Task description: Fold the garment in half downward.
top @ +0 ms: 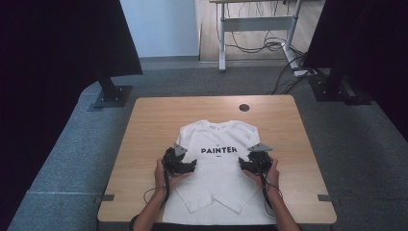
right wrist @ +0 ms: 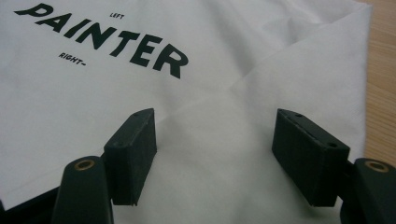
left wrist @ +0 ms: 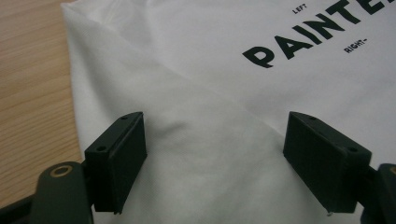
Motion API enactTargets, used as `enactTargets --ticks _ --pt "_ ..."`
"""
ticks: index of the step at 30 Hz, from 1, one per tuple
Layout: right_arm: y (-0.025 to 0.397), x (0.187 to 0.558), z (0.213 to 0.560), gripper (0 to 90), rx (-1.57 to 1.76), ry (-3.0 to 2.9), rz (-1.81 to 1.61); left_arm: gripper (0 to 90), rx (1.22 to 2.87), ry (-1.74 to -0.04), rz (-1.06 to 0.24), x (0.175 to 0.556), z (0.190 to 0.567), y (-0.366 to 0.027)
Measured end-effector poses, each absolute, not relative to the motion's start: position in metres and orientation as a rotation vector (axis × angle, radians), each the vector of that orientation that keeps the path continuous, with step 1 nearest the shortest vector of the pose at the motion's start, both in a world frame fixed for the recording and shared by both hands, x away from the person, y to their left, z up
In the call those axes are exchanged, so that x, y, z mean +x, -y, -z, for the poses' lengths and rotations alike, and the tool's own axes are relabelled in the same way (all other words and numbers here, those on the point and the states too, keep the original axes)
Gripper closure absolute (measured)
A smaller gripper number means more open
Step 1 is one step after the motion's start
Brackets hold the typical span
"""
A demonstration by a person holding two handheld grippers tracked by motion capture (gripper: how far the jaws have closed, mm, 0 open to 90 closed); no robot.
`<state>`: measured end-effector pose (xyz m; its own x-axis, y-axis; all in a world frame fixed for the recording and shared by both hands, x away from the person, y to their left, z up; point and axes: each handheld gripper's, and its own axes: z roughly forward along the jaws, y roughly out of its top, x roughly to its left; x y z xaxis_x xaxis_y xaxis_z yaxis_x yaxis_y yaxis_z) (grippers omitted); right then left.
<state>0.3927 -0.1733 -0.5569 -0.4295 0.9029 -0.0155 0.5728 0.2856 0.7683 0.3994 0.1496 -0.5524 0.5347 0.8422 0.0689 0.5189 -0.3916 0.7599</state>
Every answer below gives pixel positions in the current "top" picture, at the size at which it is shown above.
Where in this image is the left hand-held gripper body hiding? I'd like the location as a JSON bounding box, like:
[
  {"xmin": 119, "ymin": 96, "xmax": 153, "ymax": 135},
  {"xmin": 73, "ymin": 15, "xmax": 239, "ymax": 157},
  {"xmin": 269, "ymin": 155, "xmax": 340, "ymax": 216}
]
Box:
[{"xmin": 162, "ymin": 142, "xmax": 191, "ymax": 176}]

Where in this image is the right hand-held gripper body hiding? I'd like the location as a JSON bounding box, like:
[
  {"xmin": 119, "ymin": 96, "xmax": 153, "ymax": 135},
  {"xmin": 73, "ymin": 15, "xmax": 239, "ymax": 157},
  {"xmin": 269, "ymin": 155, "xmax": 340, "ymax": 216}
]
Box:
[{"xmin": 246, "ymin": 142, "xmax": 274, "ymax": 175}]

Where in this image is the white long-sleeved printed shirt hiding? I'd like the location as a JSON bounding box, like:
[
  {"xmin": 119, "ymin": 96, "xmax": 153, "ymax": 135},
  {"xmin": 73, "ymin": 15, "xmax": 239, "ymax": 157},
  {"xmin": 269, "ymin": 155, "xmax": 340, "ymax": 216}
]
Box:
[{"xmin": 162, "ymin": 119, "xmax": 277, "ymax": 225}]

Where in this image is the person's right hand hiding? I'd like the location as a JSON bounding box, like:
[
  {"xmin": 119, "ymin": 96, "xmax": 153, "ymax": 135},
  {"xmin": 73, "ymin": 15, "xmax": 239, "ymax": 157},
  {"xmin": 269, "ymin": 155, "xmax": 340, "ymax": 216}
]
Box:
[{"xmin": 242, "ymin": 157, "xmax": 281, "ymax": 194}]

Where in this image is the person's left hand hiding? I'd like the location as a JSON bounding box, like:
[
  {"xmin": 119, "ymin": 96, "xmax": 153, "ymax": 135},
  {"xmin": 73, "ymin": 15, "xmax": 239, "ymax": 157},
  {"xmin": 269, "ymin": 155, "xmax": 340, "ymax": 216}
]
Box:
[{"xmin": 153, "ymin": 157, "xmax": 192, "ymax": 194}]

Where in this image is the black metal stand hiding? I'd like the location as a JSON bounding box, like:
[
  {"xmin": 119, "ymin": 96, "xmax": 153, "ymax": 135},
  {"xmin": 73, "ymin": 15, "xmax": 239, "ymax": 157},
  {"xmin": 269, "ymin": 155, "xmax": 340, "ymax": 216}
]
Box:
[
  {"xmin": 92, "ymin": 68, "xmax": 134, "ymax": 110},
  {"xmin": 308, "ymin": 67, "xmax": 373, "ymax": 106}
]

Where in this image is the white power strip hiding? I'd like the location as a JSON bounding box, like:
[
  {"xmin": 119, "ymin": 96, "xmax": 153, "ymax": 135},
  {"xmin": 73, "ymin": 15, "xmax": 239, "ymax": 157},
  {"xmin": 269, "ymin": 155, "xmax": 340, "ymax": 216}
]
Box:
[{"xmin": 293, "ymin": 68, "xmax": 319, "ymax": 78}]

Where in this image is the large black curtain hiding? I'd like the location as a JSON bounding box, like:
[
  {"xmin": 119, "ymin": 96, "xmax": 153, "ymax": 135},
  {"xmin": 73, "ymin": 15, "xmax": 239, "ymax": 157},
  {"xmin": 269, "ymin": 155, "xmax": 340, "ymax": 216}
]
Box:
[{"xmin": 0, "ymin": 0, "xmax": 144, "ymax": 231}]

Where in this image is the bundle of black floor cables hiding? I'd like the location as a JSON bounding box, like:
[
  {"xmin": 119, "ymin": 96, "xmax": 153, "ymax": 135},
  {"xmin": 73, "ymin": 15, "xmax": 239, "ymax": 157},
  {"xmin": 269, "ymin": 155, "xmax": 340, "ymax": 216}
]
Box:
[{"xmin": 224, "ymin": 0, "xmax": 311, "ymax": 96}]

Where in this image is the white desk frame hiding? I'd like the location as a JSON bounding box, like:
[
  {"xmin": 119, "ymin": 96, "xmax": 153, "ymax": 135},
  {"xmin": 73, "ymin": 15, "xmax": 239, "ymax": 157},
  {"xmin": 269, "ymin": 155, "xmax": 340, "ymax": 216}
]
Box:
[{"xmin": 208, "ymin": 0, "xmax": 304, "ymax": 72}]

